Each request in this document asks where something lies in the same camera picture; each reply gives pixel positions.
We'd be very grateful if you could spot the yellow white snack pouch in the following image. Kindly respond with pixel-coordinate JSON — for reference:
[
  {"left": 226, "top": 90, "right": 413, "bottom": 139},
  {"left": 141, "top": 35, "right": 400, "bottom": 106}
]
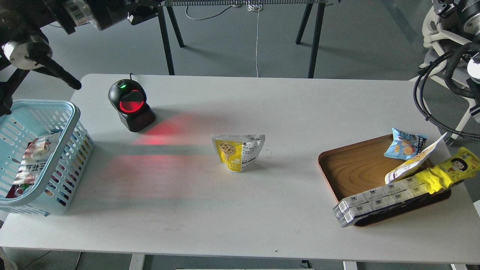
[{"left": 210, "top": 134, "right": 266, "bottom": 173}]

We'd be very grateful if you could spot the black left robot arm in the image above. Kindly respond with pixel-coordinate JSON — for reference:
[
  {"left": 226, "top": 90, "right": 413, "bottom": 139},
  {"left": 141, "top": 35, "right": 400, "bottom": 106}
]
[{"left": 1, "top": 0, "right": 166, "bottom": 115}]

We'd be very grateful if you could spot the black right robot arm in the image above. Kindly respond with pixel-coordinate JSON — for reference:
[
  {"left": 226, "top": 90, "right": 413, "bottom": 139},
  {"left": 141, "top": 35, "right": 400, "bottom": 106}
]
[{"left": 432, "top": 0, "right": 479, "bottom": 122}]

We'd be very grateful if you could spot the clear boxed snack pack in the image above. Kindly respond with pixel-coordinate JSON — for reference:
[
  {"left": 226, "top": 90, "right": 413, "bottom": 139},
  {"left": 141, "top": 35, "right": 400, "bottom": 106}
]
[{"left": 332, "top": 176, "right": 429, "bottom": 227}]

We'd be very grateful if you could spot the blue snack bag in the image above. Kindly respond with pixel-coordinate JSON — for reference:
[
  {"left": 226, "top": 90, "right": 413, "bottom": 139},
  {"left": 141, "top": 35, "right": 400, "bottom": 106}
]
[{"left": 384, "top": 128, "right": 428, "bottom": 160}]

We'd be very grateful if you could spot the light blue plastic basket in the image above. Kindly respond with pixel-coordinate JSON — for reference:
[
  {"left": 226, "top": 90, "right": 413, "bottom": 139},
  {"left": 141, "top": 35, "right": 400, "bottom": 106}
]
[{"left": 0, "top": 99, "right": 94, "bottom": 216}]

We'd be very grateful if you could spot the red white snack bag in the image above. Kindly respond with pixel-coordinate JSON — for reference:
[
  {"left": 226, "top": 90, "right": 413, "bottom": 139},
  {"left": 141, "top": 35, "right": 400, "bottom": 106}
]
[{"left": 6, "top": 132, "right": 61, "bottom": 199}]

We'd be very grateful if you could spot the yellow cartoon snack bag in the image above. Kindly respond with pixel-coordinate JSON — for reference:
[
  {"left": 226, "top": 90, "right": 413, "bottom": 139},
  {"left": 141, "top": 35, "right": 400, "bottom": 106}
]
[{"left": 415, "top": 147, "right": 480, "bottom": 194}]

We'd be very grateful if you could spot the black trestle table background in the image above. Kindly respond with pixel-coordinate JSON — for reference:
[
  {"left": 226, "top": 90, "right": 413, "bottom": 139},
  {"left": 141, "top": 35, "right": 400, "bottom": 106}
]
[{"left": 150, "top": 0, "right": 332, "bottom": 79}]

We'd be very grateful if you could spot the brown wooden tray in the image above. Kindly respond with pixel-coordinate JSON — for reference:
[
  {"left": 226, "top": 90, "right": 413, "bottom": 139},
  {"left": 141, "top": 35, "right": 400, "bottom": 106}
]
[{"left": 318, "top": 135, "right": 452, "bottom": 227}]

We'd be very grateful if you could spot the black barcode scanner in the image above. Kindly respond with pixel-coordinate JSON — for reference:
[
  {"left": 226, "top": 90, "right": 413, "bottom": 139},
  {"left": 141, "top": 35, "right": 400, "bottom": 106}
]
[{"left": 108, "top": 78, "right": 156, "bottom": 133}]

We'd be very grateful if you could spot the white yellow flat pouch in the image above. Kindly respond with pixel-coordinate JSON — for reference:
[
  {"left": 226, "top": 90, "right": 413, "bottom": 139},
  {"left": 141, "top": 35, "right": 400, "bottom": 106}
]
[{"left": 384, "top": 133, "right": 447, "bottom": 184}]

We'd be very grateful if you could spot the white hanging cable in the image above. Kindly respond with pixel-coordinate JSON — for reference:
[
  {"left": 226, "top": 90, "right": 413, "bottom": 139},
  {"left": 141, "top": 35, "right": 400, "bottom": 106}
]
[{"left": 247, "top": 3, "right": 263, "bottom": 78}]

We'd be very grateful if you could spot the black cable loop right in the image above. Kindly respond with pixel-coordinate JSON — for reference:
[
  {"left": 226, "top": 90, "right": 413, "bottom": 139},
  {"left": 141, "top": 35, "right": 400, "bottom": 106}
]
[{"left": 414, "top": 51, "right": 480, "bottom": 140}]

